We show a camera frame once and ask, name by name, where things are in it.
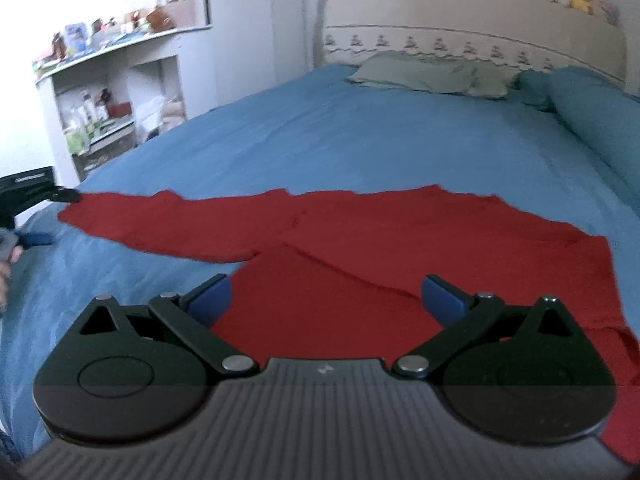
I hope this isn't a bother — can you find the red sweater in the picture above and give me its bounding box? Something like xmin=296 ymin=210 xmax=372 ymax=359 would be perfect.
xmin=58 ymin=186 xmax=639 ymax=461

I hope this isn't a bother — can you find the person's left hand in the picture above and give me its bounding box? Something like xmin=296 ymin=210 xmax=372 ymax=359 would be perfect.
xmin=0 ymin=229 xmax=24 ymax=312

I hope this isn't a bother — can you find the white shelf unit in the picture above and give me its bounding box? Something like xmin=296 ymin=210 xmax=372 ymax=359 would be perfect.
xmin=32 ymin=0 xmax=217 ymax=186

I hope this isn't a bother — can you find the blue bed sheet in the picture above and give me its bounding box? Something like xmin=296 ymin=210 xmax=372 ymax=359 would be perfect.
xmin=1 ymin=65 xmax=639 ymax=458

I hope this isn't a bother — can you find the white wardrobe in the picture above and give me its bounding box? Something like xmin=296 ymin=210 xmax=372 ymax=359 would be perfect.
xmin=207 ymin=0 xmax=308 ymax=105

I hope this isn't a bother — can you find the teal rolled blanket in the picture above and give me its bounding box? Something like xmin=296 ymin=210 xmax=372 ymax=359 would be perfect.
xmin=513 ymin=66 xmax=639 ymax=198

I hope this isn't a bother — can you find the green pillow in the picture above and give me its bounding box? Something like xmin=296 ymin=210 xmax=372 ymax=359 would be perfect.
xmin=348 ymin=52 xmax=520 ymax=100

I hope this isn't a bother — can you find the cream padded headboard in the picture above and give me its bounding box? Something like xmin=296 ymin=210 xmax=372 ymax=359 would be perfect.
xmin=320 ymin=0 xmax=627 ymax=86

